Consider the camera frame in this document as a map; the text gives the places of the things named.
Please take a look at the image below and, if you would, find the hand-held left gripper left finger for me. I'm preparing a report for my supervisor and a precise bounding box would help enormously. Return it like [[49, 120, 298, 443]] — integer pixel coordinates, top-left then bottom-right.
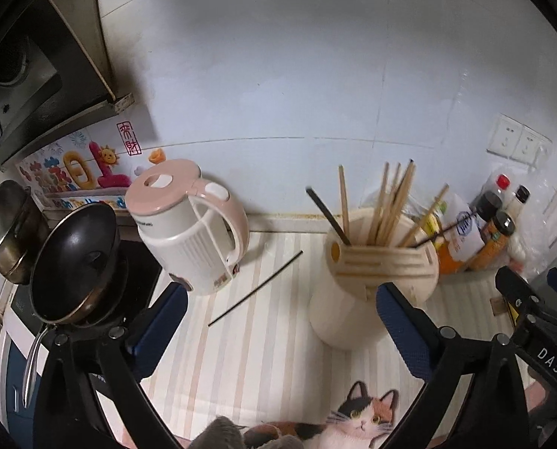
[[33, 282, 189, 449]]

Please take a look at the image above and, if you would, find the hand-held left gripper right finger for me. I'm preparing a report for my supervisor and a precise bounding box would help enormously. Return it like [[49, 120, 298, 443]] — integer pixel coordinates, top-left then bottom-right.
[[376, 282, 529, 449]]

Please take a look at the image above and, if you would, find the cream utensil holder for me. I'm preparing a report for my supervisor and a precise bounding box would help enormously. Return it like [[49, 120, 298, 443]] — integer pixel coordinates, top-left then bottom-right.
[[309, 209, 441, 351]]

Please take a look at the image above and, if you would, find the black chopstick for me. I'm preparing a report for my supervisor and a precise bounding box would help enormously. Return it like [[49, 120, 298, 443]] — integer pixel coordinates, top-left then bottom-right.
[[208, 251, 304, 327], [413, 213, 477, 248], [305, 187, 353, 247]]

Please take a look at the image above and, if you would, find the bundle of wooden chopsticks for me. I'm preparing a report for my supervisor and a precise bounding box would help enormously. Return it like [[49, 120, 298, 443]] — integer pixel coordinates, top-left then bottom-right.
[[338, 159, 450, 248]]

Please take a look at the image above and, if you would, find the black induction cooker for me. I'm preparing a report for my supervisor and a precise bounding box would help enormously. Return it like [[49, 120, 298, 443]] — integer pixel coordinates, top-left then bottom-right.
[[9, 238, 165, 337]]

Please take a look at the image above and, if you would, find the clear plastic bag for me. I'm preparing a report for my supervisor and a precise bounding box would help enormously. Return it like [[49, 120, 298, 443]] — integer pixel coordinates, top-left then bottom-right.
[[507, 164, 557, 278]]

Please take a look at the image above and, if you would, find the black cap white bottle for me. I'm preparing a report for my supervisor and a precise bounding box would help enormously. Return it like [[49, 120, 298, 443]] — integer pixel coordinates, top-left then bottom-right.
[[503, 186, 531, 219]]

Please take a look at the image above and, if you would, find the pink and white electric kettle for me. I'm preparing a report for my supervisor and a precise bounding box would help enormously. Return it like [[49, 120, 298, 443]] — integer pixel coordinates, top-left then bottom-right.
[[125, 159, 250, 296]]

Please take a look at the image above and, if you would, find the striped table mat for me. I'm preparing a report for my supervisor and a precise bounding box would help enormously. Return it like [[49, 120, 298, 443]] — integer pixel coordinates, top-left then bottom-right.
[[91, 229, 544, 449]]

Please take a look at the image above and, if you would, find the cat-shaped mat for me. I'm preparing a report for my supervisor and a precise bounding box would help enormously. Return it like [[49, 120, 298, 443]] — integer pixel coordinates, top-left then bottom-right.
[[245, 380, 402, 449]]

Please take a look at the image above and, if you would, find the yellow green packet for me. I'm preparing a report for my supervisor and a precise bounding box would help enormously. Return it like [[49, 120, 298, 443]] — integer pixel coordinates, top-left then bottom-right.
[[416, 196, 448, 240]]

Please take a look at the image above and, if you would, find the black frying pan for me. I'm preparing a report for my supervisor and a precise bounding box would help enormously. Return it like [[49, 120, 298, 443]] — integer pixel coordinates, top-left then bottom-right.
[[22, 202, 130, 409]]

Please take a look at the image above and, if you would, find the blue cabinet door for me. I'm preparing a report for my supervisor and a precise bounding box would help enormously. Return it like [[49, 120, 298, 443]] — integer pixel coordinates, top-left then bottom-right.
[[3, 332, 42, 431]]

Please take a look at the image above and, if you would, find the steel steamer pot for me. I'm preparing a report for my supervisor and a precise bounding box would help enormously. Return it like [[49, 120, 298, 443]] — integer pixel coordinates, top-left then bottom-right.
[[0, 180, 51, 286]]

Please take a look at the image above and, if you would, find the black range hood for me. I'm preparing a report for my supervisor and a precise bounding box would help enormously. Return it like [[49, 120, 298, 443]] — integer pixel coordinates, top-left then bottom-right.
[[0, 0, 135, 172]]

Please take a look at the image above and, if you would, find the white wall socket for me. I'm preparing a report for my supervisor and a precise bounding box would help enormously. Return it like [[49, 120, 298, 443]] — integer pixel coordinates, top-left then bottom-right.
[[487, 113, 525, 158], [515, 125, 553, 167]]

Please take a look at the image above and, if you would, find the colourful wall poster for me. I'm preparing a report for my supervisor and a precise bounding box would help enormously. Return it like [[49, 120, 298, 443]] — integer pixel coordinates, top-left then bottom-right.
[[16, 103, 158, 212]]

